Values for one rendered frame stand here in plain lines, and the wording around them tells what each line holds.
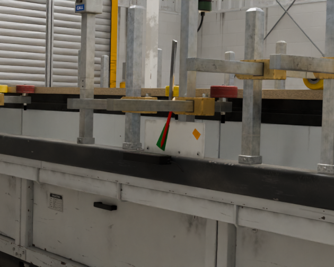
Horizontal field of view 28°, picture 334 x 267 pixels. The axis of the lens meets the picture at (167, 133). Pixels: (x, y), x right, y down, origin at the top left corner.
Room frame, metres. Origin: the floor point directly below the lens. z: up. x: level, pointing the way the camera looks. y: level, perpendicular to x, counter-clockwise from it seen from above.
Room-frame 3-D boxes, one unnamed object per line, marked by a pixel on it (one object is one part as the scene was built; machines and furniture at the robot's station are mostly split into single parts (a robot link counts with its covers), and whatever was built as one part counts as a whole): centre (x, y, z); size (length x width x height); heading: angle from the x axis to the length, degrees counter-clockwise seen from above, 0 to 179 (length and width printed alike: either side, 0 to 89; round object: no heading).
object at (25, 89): (2.94, 0.63, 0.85); 0.08 x 0.08 x 0.11
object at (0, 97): (2.85, 0.75, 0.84); 0.14 x 0.06 x 0.05; 41
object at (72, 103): (2.05, 0.12, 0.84); 0.43 x 0.03 x 0.04; 131
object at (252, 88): (1.74, -0.22, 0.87); 0.04 x 0.04 x 0.48; 41
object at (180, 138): (1.93, -0.02, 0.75); 0.26 x 0.01 x 0.10; 41
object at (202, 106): (1.91, -0.07, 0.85); 0.14 x 0.06 x 0.05; 41
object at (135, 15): (2.11, 0.11, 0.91); 0.04 x 0.04 x 0.48; 41
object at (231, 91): (1.97, -0.16, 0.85); 0.08 x 0.08 x 0.11
